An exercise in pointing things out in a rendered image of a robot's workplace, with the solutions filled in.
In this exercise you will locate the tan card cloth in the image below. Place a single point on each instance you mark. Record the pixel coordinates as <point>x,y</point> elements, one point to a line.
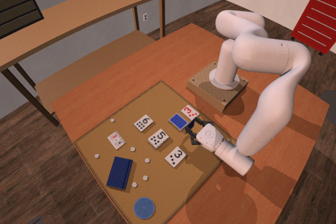
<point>195,190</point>
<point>166,186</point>

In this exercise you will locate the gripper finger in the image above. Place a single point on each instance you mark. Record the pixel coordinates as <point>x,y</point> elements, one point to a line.
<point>193,135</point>
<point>203,123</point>

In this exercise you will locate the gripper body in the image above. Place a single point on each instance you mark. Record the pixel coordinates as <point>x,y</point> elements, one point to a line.
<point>210,137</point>

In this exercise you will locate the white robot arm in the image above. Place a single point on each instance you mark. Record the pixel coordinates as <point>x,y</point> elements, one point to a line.
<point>253,51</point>

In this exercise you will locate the blue round disc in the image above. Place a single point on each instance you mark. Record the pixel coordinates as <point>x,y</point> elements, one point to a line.
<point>144,208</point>

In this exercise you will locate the dark blue notebook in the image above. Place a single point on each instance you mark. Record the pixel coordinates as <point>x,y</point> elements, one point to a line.
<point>119,173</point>

